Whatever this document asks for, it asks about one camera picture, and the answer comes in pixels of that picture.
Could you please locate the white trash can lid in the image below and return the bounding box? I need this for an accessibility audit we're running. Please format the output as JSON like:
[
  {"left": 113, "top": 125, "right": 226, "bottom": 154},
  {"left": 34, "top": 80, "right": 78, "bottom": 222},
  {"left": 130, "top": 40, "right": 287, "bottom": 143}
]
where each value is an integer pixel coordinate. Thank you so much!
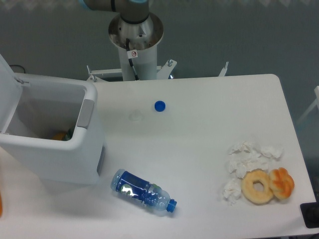
[{"left": 0, "top": 55, "right": 22, "bottom": 133}]

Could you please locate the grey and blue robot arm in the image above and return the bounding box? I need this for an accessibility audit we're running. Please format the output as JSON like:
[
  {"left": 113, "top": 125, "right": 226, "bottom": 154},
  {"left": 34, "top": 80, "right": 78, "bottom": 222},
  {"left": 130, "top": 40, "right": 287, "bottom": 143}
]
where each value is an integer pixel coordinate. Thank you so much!
[{"left": 79, "top": 0, "right": 150, "bottom": 24}]

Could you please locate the blue bottle cap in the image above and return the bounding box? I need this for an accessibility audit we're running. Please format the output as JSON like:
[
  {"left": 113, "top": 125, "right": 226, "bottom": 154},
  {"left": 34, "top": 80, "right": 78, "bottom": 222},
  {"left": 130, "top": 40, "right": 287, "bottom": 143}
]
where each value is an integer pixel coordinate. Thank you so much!
[{"left": 154, "top": 101, "right": 166, "bottom": 112}]

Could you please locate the white trash can body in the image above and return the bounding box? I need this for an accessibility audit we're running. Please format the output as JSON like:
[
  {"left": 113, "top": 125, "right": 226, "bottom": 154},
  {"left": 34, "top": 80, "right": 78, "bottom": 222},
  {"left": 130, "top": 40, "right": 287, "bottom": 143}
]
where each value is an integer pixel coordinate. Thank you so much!
[{"left": 0, "top": 74, "right": 105, "bottom": 184}]

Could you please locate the blue labelled plastic bottle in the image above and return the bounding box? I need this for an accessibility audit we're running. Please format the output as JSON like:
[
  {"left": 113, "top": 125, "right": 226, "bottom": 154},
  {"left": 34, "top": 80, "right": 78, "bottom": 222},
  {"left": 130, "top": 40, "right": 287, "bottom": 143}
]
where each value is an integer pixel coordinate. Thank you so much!
[{"left": 110, "top": 169, "right": 177, "bottom": 216}]

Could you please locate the large crumpled white tissue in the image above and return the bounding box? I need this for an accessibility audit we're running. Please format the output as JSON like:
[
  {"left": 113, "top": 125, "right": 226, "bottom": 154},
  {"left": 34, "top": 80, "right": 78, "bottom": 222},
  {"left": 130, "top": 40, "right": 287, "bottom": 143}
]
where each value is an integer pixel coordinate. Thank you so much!
[{"left": 226, "top": 141, "right": 284, "bottom": 179}]

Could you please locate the green item in bin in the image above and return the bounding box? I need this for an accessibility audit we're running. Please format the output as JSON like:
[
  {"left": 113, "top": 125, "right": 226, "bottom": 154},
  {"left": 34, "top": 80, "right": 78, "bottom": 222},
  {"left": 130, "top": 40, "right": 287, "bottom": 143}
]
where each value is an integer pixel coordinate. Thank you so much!
[{"left": 62, "top": 128, "right": 74, "bottom": 141}]

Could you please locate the orange item in bin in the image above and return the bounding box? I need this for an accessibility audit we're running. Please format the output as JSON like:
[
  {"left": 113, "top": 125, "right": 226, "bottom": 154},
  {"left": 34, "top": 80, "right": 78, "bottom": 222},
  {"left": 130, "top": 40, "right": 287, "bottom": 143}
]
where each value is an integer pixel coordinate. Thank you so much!
[{"left": 52, "top": 132, "right": 66, "bottom": 141}]

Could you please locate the small crumpled white tissue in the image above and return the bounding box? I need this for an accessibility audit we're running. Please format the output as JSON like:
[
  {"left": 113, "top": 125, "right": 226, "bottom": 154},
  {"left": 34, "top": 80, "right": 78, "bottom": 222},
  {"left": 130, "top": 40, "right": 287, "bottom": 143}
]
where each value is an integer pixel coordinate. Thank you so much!
[{"left": 222, "top": 178, "right": 242, "bottom": 205}]

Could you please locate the orange twisted pastry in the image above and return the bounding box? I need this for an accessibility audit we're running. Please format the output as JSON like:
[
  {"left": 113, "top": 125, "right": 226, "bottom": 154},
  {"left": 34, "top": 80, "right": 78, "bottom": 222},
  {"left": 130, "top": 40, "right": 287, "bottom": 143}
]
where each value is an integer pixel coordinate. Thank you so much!
[{"left": 269, "top": 167, "right": 295, "bottom": 200}]

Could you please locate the white furniture at right edge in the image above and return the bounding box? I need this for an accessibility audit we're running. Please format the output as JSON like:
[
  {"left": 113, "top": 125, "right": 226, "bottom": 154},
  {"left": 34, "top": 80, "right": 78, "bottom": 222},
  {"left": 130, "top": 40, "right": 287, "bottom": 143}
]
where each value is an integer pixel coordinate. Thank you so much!
[{"left": 296, "top": 86, "right": 319, "bottom": 131}]

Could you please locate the black device at edge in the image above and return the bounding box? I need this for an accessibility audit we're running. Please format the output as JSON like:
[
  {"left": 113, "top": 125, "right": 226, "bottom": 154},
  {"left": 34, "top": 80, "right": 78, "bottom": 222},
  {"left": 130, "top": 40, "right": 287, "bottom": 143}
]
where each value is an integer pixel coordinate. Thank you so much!
[{"left": 300, "top": 202, "right": 319, "bottom": 229}]

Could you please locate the orange object at left edge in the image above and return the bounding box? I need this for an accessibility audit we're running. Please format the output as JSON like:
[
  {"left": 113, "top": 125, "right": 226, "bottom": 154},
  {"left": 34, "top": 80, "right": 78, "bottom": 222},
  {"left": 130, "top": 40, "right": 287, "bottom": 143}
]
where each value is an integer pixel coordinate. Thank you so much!
[{"left": 0, "top": 193, "right": 3, "bottom": 217}]

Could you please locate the white metal base frame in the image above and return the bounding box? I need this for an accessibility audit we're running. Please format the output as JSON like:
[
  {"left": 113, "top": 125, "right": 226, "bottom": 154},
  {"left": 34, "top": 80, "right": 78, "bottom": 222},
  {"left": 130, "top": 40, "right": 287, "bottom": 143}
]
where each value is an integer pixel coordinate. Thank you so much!
[{"left": 86, "top": 59, "right": 230, "bottom": 82}]

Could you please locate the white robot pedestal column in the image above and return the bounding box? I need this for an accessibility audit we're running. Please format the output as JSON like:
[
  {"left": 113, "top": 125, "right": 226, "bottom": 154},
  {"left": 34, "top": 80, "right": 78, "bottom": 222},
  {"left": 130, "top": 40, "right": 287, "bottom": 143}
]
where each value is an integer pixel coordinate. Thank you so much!
[{"left": 108, "top": 13, "right": 163, "bottom": 81}]

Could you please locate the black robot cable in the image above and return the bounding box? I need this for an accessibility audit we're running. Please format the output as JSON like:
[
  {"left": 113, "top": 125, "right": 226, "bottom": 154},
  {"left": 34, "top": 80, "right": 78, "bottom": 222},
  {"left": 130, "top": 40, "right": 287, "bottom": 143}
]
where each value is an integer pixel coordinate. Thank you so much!
[{"left": 126, "top": 37, "right": 140, "bottom": 81}]

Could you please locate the plain ring donut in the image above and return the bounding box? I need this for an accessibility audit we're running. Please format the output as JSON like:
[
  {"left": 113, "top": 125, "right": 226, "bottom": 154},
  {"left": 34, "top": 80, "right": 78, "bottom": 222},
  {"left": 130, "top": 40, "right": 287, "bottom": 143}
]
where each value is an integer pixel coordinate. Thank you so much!
[{"left": 241, "top": 170, "right": 273, "bottom": 205}]

